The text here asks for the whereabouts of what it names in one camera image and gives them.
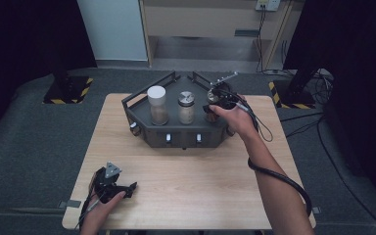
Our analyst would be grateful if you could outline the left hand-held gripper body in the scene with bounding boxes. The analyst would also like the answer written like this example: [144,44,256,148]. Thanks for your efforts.
[89,161,129,204]

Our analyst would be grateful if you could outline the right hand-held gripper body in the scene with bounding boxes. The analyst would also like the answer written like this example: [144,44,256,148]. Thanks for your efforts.
[210,70,243,111]

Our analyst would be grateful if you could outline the silver-lidded jar pale spice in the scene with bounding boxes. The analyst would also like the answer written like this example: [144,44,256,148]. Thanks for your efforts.
[176,90,197,125]

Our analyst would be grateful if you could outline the dark grey corner rack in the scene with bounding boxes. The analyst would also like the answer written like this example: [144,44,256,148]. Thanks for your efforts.
[120,70,247,151]

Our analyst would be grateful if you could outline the white-capped spice jar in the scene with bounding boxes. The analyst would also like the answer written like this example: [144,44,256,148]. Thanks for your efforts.
[146,85,170,126]

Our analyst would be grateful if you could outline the person's right hand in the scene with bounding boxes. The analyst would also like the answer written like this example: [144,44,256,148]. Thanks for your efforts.
[209,94,259,142]

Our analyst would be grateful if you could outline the person's left hand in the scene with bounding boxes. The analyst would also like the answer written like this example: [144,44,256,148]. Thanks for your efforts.
[81,190,127,227]

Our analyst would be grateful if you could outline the black stand with hazard-striped base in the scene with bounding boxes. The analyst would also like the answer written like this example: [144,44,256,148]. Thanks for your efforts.
[267,62,322,111]
[42,48,95,106]

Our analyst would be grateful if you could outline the light wooden cabinet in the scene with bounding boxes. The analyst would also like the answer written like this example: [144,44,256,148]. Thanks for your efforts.
[138,0,305,71]

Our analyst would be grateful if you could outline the white panel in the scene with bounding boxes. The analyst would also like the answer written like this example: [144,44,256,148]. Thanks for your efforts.
[76,0,149,62]

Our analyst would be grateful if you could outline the dark curtain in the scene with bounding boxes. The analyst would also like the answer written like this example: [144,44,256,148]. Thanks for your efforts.
[0,0,98,148]
[283,0,376,204]

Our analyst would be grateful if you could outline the right gripper thin black cable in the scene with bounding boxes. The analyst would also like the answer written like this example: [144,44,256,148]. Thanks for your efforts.
[223,89,274,144]

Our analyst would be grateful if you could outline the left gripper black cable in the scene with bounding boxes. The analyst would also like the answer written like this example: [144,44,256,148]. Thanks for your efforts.
[72,192,104,231]

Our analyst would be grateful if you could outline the black outlet cable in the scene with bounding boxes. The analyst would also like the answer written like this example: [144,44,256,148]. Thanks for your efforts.
[256,6,268,73]

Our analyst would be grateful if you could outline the tangled black floor cables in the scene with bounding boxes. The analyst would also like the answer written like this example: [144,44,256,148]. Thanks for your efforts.
[261,68,335,106]

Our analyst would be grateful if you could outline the thick black sheathed cable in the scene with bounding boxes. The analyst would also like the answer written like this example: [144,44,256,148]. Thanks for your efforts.
[247,158,314,218]

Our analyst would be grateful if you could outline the white wall power outlet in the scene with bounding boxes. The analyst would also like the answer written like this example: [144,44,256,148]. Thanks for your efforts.
[255,0,282,13]

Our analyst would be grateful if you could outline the long black floor cable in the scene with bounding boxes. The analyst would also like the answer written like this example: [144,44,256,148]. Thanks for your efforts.
[315,115,376,235]

